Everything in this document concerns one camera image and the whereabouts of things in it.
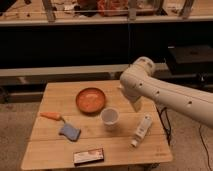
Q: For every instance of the white ceramic cup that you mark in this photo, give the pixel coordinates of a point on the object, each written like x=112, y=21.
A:
x=109, y=117

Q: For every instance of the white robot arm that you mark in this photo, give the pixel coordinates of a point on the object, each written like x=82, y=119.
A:
x=137, y=80

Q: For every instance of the orange round plate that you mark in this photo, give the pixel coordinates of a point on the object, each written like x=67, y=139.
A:
x=90, y=100

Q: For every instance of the wooden folding table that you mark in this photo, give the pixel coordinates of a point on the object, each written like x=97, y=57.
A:
x=47, y=149

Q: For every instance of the white tube bottle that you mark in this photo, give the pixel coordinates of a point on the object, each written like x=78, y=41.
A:
x=141, y=130

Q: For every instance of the black box on right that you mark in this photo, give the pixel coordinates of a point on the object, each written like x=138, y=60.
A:
x=190, y=59

